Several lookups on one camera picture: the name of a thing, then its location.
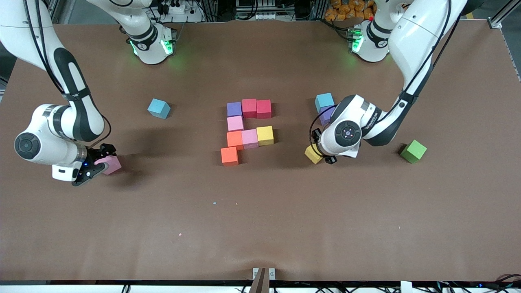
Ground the yellow foam cube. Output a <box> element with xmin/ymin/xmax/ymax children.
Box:
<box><xmin>256</xmin><ymin>126</ymin><xmax>274</xmax><ymax>146</ymax></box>
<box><xmin>304</xmin><ymin>145</ymin><xmax>323</xmax><ymax>164</ymax></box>

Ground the red foam cube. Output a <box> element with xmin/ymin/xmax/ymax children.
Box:
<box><xmin>242</xmin><ymin>99</ymin><xmax>258</xmax><ymax>119</ymax></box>
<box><xmin>256</xmin><ymin>99</ymin><xmax>272</xmax><ymax>120</ymax></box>

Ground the orange foam cube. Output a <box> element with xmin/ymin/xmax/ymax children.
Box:
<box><xmin>221</xmin><ymin>146</ymin><xmax>239</xmax><ymax>166</ymax></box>
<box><xmin>227</xmin><ymin>130</ymin><xmax>244</xmax><ymax>151</ymax></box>

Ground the light blue foam cube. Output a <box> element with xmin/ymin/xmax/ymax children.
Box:
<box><xmin>315</xmin><ymin>93</ymin><xmax>335</xmax><ymax>111</ymax></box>
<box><xmin>147</xmin><ymin>98</ymin><xmax>171</xmax><ymax>120</ymax></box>

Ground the green foam cube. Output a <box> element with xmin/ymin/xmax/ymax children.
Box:
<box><xmin>400</xmin><ymin>139</ymin><xmax>428</xmax><ymax>164</ymax></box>

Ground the brown table cover sheet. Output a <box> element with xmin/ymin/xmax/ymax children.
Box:
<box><xmin>0</xmin><ymin>18</ymin><xmax>521</xmax><ymax>282</ymax></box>

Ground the bag of orange fruits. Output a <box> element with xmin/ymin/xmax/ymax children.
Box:
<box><xmin>324</xmin><ymin>0</ymin><xmax>377</xmax><ymax>22</ymax></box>

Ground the white electronics box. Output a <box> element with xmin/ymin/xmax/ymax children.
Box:
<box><xmin>235</xmin><ymin>0</ymin><xmax>278</xmax><ymax>21</ymax></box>

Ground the metal table clamp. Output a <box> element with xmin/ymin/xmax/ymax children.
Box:
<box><xmin>252</xmin><ymin>267</ymin><xmax>276</xmax><ymax>293</ymax></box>

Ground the white power strip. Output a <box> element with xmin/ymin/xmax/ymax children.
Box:
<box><xmin>157</xmin><ymin>0</ymin><xmax>204</xmax><ymax>23</ymax></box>

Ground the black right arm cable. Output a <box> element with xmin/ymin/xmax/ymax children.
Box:
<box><xmin>22</xmin><ymin>0</ymin><xmax>112</xmax><ymax>149</ymax></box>

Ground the aluminium frame strut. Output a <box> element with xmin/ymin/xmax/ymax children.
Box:
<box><xmin>488</xmin><ymin>0</ymin><xmax>521</xmax><ymax>30</ymax></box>
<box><xmin>49</xmin><ymin>0</ymin><xmax>62</xmax><ymax>24</ymax></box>

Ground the black cable bundle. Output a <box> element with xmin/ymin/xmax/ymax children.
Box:
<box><xmin>423</xmin><ymin>273</ymin><xmax>521</xmax><ymax>293</ymax></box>

